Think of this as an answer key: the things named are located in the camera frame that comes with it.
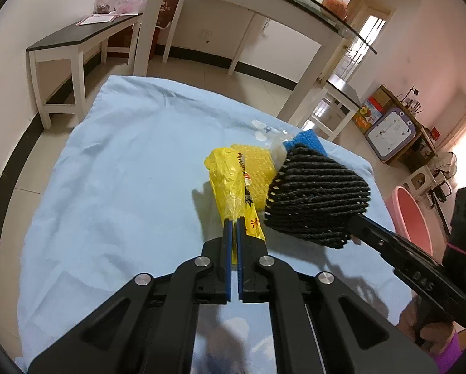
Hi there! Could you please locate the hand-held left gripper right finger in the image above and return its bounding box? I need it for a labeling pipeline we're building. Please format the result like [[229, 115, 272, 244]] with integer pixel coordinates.
[[236, 216, 440, 374]]

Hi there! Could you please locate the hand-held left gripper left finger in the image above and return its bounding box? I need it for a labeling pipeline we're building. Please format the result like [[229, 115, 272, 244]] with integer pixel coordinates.
[[27, 218, 234, 374]]

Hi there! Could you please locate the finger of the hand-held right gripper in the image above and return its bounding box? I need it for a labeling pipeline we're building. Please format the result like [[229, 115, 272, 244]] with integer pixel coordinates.
[[357, 215, 429, 260], [349, 225, 414, 272]]

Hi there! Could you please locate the pink plastic bucket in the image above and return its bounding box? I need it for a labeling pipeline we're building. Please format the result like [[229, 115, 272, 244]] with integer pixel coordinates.
[[385, 186, 432, 254]]

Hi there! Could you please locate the yellow plastic bag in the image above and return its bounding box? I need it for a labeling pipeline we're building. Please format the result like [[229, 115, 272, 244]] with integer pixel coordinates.
[[204, 146, 267, 242]]

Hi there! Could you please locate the yellow foam fruit net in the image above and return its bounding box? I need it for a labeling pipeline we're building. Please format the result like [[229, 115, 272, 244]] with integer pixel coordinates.
[[231, 143, 282, 212]]

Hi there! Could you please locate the black foam fruit net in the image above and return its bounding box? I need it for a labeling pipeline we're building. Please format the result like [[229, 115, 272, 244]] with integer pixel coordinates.
[[263, 144, 371, 250]]

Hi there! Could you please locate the clear plastic wrap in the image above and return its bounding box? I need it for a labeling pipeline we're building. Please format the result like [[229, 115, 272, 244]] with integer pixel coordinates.
[[266, 128, 292, 167]]

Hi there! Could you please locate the blue foam fruit net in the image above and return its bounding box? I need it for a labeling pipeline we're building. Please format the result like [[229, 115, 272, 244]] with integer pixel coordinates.
[[282, 130, 327, 157]]

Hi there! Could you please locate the person's right forearm purple sleeve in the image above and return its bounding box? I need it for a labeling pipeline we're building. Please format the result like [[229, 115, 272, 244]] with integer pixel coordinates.
[[432, 329, 466, 374]]

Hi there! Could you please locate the person's right hand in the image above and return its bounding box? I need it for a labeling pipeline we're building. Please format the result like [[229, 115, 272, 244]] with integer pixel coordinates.
[[397, 297, 459, 355]]

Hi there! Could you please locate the white plastic stool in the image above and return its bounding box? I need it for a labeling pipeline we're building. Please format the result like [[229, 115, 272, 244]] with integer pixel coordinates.
[[402, 165, 440, 199]]

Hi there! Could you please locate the office chair with clothes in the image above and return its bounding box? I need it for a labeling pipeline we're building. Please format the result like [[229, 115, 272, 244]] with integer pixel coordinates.
[[432, 152, 458, 203]]

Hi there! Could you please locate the wooden desk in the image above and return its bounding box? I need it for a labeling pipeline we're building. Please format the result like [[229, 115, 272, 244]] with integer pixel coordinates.
[[373, 85, 438, 168]]

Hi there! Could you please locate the purple framed drawing board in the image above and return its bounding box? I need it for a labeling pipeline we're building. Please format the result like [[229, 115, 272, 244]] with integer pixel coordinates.
[[365, 108, 415, 164]]

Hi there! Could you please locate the light blue floral cloth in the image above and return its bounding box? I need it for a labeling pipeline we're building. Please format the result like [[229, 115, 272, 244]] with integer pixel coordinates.
[[17, 75, 425, 374]]

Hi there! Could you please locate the fruit carton box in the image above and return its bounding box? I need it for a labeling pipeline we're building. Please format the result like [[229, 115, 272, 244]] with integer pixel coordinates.
[[352, 97, 386, 135]]

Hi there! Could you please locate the short black topped white bench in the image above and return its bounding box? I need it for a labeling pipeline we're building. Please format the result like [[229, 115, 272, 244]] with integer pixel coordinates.
[[307, 78, 362, 143]]

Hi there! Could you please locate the white door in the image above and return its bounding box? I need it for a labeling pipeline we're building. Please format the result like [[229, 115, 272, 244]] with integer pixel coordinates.
[[327, 4, 393, 82]]

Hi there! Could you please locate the white table with glass top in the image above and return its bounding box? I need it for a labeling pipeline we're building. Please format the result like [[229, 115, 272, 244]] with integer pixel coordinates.
[[133, 0, 378, 125]]

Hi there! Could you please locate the red pomegranate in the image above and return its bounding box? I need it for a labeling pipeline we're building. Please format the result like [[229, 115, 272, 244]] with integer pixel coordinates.
[[322, 0, 348, 20]]

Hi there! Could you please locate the long black topped white bench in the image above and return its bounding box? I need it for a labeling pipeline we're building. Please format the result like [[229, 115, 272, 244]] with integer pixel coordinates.
[[26, 12, 144, 130]]

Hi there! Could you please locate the paper sheet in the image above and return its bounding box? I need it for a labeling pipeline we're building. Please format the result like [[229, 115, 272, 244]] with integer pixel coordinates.
[[76, 13, 119, 26]]

